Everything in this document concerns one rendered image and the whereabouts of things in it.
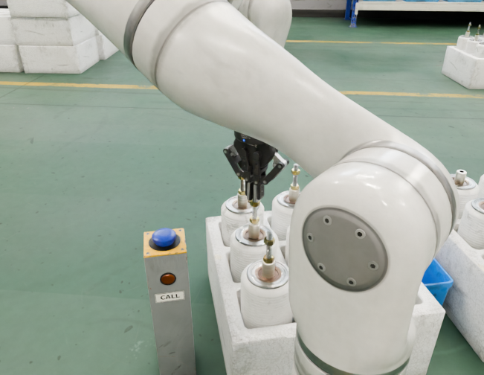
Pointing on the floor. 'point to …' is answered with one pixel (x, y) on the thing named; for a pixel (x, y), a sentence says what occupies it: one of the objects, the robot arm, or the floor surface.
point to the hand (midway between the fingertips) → (254, 190)
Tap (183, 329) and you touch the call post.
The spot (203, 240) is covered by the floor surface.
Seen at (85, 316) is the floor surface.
